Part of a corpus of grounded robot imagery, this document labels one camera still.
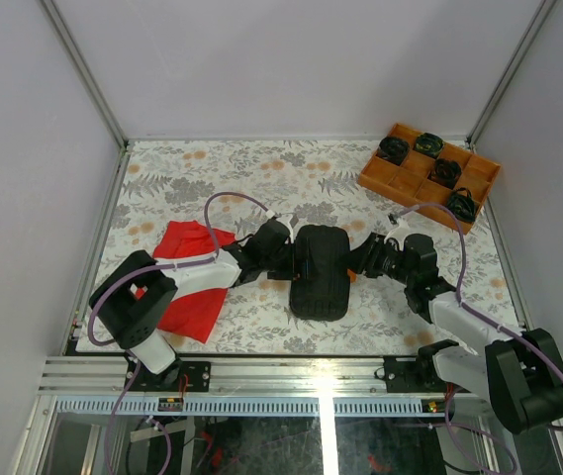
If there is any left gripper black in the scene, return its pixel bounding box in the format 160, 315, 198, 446
263, 239, 319, 282

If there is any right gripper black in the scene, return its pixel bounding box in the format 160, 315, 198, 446
335, 234, 415, 287

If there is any black plastic tool case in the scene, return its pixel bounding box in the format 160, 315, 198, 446
289, 225, 350, 322

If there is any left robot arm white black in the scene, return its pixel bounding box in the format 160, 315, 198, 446
87, 214, 298, 391

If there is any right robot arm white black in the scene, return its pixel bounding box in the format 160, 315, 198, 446
344, 234, 563, 434

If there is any orange wooden divided tray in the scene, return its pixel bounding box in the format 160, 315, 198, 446
358, 123, 502, 234

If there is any red cloth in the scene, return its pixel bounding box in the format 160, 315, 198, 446
152, 221, 228, 343

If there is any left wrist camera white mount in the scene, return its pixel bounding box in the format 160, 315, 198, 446
265, 209, 299, 243

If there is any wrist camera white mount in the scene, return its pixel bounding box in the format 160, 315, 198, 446
265, 209, 299, 243
385, 214, 413, 249

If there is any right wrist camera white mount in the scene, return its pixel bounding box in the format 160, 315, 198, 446
385, 214, 413, 249

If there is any rolled green strap right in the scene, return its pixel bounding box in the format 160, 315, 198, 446
442, 187, 481, 222

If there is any rolled green strap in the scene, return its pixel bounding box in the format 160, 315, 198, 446
442, 187, 481, 222
413, 132, 445, 158

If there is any rolled dark strap top-left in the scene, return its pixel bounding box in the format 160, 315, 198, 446
378, 136, 410, 163

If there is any rolled dark strap middle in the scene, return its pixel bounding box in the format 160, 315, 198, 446
427, 157, 463, 187

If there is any rolled green strap top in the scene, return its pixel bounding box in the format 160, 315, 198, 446
413, 132, 445, 158

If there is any aluminium frame rail front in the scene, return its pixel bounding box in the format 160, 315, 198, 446
38, 353, 446, 418

